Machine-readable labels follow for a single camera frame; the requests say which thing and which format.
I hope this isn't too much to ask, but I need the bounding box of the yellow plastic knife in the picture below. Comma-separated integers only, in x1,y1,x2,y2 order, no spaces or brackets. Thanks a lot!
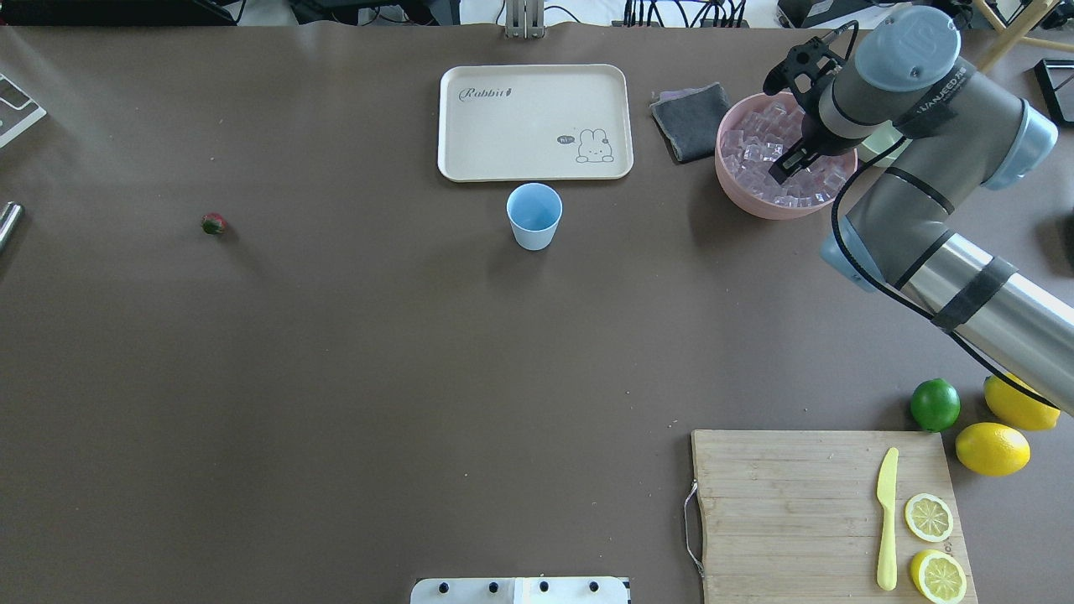
875,447,900,591

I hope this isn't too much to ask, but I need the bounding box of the steel muddler with black tip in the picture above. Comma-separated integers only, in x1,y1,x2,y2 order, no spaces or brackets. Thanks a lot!
0,202,24,253

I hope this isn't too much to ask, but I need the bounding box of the upper whole lemon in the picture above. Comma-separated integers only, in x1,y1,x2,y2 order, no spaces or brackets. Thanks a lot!
983,375,1061,431

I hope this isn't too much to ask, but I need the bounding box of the light blue plastic cup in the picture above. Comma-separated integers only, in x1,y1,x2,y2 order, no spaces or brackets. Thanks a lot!
506,182,563,251

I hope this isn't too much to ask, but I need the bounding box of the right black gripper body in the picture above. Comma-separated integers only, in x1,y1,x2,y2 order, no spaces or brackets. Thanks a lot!
799,94,840,164

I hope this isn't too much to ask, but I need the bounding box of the grey folded cloth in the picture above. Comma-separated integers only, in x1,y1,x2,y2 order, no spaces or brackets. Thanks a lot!
649,81,730,164

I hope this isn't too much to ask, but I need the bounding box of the lower whole lemon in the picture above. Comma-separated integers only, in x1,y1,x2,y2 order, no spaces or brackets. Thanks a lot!
955,422,1031,476

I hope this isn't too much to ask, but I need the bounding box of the pile of clear ice cubes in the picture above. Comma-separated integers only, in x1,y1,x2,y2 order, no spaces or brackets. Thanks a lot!
722,102,850,208

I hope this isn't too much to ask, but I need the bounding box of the beige rabbit tray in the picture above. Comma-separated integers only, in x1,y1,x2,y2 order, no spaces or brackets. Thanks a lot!
437,64,634,183

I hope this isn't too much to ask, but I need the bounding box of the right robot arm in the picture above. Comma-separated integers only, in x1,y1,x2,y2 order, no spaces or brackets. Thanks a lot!
764,5,1073,413

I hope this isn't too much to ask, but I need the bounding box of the lemon half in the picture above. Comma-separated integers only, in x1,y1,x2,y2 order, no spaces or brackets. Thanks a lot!
910,549,969,603
903,492,955,543

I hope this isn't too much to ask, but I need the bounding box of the red strawberry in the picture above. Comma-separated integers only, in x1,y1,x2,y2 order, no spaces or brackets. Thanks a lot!
201,211,229,236

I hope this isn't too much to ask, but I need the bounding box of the green lime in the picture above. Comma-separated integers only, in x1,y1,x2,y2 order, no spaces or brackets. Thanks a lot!
910,378,962,433

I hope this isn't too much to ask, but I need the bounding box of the pink bowl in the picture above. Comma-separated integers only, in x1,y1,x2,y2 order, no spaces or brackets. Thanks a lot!
715,91,858,221

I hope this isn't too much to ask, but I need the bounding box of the green bowl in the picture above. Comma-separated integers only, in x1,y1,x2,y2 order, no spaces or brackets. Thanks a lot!
857,120,912,169

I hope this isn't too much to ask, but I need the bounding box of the upper lemon half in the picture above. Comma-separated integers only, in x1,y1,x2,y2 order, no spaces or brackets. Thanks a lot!
903,492,955,543

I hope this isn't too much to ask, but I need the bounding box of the whole lemon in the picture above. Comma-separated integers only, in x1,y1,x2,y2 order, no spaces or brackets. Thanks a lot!
983,375,1061,431
955,422,1031,476

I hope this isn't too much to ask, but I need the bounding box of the wooden cutting board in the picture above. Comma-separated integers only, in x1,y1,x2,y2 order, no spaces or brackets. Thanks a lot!
691,430,958,603

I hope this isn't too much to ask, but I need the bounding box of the black framed tray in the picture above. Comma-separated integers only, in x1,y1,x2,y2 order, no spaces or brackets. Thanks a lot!
1033,58,1073,128

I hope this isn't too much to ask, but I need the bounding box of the wooden cup stand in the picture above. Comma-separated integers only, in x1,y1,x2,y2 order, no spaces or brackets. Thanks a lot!
972,1,1073,73

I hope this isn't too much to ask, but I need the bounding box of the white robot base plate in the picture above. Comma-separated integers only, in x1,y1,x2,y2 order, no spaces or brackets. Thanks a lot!
409,575,632,603

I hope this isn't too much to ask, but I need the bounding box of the lower lemon half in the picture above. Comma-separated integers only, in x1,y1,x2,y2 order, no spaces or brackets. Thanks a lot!
910,549,969,603

